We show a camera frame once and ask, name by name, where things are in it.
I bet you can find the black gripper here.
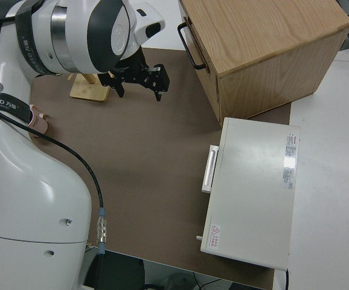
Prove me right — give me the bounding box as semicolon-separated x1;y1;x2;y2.
98;49;171;103

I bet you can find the pink mug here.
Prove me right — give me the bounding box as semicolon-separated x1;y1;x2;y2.
28;104;49;138

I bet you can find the wooden mug tree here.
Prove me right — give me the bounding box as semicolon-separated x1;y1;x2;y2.
68;72;112;102

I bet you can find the brown table mat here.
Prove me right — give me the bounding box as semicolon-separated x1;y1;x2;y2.
0;37;293;290

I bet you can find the light wooden cabinet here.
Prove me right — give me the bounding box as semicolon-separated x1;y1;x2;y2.
179;0;349;120

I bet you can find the white toaster oven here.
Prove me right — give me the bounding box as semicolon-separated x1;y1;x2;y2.
196;117;301;271

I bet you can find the black box under table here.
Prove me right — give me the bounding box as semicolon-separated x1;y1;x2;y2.
89;250;145;290

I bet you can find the black cabinet handle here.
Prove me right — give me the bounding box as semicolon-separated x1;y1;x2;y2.
177;22;207;70

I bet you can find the white oven door handle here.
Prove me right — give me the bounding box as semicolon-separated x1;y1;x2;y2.
201;145;220;193

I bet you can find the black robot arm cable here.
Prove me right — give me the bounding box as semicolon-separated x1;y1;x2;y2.
0;0;109;256

